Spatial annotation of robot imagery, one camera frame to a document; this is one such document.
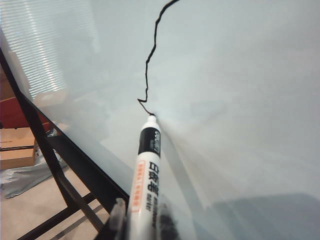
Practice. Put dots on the brown cardboard box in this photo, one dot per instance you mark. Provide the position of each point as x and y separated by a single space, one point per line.
15 147

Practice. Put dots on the right gripper clear black right finger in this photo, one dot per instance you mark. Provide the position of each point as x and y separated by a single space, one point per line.
168 220

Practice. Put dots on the grey crumpled plastic sheet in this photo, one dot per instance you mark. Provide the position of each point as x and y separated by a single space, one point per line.
22 180

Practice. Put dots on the black whiteboard stand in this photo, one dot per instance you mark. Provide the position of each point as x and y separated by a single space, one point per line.
67 185

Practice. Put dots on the large white glass whiteboard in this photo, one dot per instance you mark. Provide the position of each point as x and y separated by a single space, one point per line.
225 75

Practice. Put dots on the white black whiteboard marker pen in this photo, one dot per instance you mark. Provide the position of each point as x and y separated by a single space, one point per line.
147 175

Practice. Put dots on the red box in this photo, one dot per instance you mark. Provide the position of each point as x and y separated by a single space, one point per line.
15 110

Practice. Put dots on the right gripper clear black left finger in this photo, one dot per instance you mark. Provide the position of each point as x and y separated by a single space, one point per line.
117 217

